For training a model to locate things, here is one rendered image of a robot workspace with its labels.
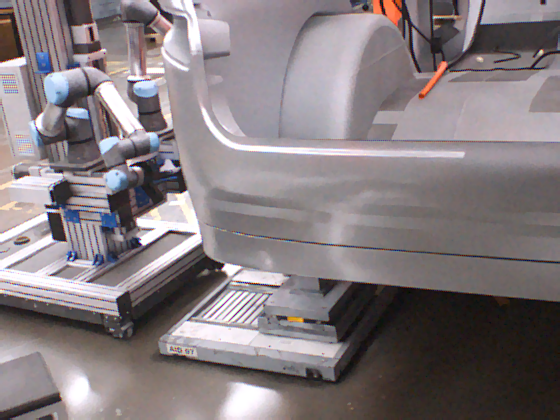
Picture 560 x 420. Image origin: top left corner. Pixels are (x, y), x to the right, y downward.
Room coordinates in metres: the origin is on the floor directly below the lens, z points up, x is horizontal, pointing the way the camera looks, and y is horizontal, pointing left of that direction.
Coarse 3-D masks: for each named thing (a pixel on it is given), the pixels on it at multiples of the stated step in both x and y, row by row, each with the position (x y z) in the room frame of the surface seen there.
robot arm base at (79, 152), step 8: (72, 144) 3.43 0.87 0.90; (80, 144) 3.42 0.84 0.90; (88, 144) 3.44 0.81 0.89; (72, 152) 3.42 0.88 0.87; (80, 152) 3.42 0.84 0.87; (88, 152) 3.42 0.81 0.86; (96, 152) 3.45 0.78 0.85; (72, 160) 3.41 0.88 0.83; (80, 160) 3.40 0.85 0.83; (88, 160) 3.41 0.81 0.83
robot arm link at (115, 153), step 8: (104, 144) 2.82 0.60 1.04; (112, 144) 2.82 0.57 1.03; (120, 144) 2.84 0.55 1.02; (128, 144) 2.85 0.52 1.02; (104, 152) 2.81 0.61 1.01; (112, 152) 2.81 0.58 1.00; (120, 152) 2.82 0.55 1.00; (128, 152) 2.84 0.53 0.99; (112, 160) 2.80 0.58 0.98; (120, 160) 2.80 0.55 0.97
